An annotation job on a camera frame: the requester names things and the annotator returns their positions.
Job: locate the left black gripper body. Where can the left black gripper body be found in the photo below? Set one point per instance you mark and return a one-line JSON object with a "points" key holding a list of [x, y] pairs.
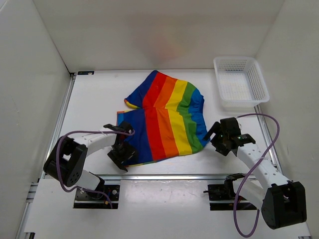
{"points": [[123, 142]]}

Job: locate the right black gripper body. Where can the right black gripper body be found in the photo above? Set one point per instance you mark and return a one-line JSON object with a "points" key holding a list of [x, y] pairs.
{"points": [[219, 142]]}

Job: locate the rainbow striped shorts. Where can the rainbow striped shorts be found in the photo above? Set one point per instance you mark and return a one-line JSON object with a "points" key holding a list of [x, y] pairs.
{"points": [[167, 116]]}

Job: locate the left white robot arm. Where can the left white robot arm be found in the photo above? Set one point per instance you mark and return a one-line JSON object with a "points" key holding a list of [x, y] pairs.
{"points": [[66, 161]]}

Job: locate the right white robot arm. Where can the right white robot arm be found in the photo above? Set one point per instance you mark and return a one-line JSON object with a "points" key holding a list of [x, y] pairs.
{"points": [[281, 201]]}

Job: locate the white plastic mesh basket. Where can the white plastic mesh basket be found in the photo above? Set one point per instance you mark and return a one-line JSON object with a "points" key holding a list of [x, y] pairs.
{"points": [[240, 82]]}

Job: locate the small blue label sticker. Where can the small blue label sticker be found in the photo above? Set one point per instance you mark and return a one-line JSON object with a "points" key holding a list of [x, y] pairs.
{"points": [[85, 72]]}

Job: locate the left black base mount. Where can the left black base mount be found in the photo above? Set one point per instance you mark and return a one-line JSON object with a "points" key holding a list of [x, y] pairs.
{"points": [[84, 200]]}

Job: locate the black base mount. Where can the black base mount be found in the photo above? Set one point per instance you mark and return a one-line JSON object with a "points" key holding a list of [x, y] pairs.
{"points": [[84, 200], [219, 200]]}

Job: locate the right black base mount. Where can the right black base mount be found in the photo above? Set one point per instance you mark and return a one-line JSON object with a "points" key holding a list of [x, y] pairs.
{"points": [[219, 200]]}

